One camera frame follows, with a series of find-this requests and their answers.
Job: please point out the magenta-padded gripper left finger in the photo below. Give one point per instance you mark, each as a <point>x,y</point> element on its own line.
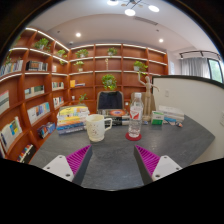
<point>60,165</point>

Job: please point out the clear plastic water bottle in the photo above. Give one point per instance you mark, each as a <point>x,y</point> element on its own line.
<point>135,116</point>

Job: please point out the cream mug with red print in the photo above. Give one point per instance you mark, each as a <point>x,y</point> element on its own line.
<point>96,128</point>

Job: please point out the ceiling air vent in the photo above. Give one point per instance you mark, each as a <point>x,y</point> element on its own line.
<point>145,20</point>

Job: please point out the stack of dark books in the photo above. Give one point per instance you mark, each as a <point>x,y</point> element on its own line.
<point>116,116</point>

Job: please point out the white wall socket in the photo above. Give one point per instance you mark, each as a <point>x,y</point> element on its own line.
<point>166,93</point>
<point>222,118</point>

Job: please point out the wooden artist mannequin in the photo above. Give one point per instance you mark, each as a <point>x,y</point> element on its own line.
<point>147,96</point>

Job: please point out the wooden shelf unit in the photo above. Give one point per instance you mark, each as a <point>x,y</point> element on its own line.
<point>43,90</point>

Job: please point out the window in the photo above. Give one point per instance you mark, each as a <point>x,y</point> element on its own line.
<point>216,70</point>

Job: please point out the branched ceiling lamp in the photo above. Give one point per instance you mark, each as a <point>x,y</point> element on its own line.
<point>131,6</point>

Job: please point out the stack of colourful books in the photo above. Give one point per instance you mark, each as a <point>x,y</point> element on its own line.
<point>71,120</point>

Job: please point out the green and white box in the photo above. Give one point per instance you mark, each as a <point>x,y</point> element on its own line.
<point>157,118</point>

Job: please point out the flat round red coaster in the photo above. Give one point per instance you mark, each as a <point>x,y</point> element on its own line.
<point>130,138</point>

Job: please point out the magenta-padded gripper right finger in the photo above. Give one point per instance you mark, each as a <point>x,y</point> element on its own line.
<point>165,165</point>

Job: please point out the dark blue office chair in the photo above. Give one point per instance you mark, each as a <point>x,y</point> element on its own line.
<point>110,100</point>

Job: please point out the grey curtain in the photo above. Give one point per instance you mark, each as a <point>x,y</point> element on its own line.
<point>195,66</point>

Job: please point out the stack of white books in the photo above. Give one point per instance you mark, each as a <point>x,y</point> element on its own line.
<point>171,112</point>

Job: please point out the round ceiling spotlight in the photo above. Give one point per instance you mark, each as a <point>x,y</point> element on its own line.
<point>161,40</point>
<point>78,34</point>

